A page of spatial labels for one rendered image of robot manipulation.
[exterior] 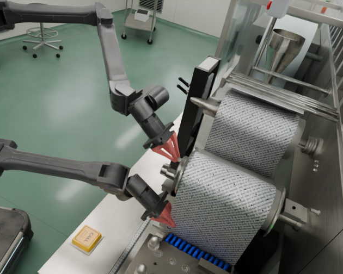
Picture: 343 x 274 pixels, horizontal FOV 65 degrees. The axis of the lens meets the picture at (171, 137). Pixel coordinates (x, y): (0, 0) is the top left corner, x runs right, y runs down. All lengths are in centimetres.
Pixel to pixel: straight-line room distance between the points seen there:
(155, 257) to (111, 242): 22
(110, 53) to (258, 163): 59
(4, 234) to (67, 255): 94
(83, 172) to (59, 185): 158
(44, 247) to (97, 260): 112
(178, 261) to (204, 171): 30
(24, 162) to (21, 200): 146
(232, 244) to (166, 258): 20
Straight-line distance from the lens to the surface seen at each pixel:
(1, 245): 187
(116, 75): 81
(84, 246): 100
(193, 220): 83
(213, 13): 640
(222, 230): 81
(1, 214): 200
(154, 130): 74
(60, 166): 85
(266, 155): 90
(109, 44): 95
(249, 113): 87
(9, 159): 92
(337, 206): 65
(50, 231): 215
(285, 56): 127
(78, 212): 221
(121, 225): 107
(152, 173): 125
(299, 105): 88
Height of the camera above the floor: 179
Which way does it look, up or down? 37 degrees down
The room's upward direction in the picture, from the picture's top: 13 degrees clockwise
